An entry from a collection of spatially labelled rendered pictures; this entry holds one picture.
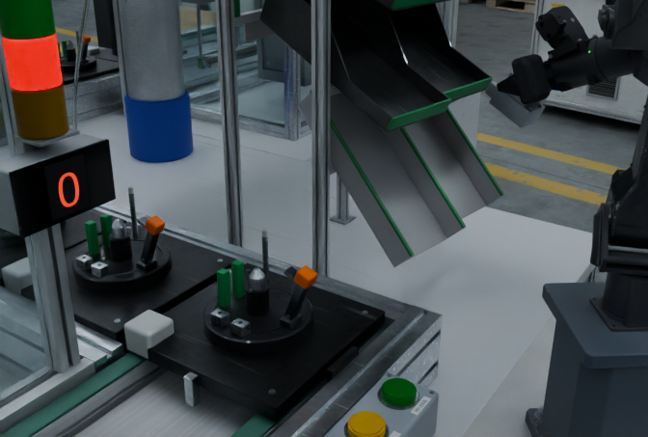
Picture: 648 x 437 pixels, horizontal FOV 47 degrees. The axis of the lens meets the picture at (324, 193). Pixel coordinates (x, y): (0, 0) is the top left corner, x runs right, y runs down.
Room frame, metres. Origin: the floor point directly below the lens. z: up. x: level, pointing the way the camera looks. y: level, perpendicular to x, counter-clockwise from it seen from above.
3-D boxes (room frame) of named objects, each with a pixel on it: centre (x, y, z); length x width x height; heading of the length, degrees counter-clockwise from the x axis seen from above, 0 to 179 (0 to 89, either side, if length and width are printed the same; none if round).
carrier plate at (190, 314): (0.82, 0.08, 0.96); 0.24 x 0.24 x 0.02; 56
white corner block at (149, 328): (0.80, 0.22, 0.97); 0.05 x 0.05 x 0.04; 56
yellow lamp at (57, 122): (0.73, 0.29, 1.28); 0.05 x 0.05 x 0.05
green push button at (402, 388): (0.69, -0.09, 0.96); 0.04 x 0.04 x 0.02
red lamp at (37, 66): (0.73, 0.29, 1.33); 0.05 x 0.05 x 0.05
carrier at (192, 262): (0.97, 0.30, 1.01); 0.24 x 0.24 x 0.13; 56
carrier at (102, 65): (2.21, 0.76, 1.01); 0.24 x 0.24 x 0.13; 56
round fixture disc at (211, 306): (0.82, 0.08, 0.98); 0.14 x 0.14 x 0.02
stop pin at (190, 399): (0.72, 0.15, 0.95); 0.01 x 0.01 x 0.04; 56
